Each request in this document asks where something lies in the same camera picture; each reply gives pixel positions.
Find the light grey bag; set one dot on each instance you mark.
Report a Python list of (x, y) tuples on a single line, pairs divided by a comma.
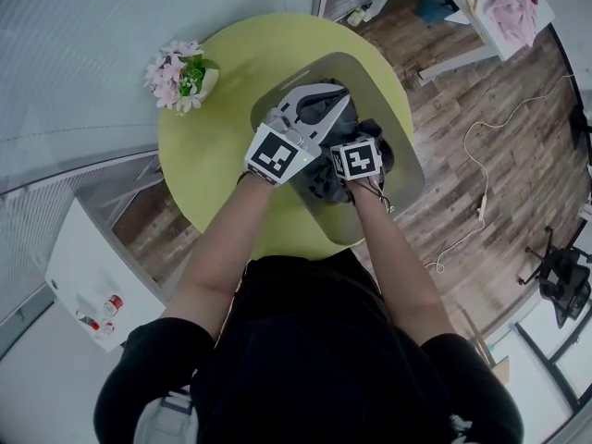
[(164, 421)]

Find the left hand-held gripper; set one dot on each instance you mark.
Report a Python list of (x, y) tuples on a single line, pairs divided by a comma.
[(270, 155)]

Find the person's left forearm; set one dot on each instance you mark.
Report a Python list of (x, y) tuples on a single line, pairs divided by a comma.
[(222, 257)]

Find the pink flowers in white pot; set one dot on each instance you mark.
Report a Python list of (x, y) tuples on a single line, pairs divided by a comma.
[(178, 74)]

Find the dark grey clothes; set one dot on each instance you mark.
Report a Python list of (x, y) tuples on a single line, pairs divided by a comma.
[(365, 130)]

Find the person's black clothing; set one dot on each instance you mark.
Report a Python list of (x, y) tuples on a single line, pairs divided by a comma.
[(314, 363)]

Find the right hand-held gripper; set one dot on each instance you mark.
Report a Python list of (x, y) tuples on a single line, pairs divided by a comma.
[(358, 160)]

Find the white table with hangers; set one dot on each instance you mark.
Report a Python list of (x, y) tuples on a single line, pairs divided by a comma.
[(462, 16)]

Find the teal cloth bundle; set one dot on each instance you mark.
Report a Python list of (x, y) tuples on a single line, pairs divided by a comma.
[(435, 5)]

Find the round table green tablecloth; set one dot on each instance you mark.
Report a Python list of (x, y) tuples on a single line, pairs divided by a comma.
[(240, 63)]

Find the clear bottle red cap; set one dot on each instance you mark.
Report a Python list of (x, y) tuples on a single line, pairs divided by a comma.
[(113, 304)]

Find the black office chair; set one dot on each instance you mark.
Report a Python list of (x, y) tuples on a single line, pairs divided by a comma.
[(562, 280)]

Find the person's right forearm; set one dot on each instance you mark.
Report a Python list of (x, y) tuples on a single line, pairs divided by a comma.
[(398, 266)]

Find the grey tissue holder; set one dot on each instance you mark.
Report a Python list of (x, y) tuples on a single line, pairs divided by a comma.
[(84, 318)]

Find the small clear bottle red label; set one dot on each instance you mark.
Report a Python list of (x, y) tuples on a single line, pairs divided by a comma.
[(107, 330)]

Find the white power strip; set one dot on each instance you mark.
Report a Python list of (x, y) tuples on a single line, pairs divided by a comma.
[(483, 205)]

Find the white table with grommet hole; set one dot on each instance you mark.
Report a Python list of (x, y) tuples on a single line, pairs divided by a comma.
[(78, 266)]

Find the grey plastic bin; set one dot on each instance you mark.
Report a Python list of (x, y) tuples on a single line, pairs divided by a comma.
[(398, 127)]

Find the pink crumpled garment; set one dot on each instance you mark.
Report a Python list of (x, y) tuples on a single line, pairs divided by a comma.
[(511, 14)]

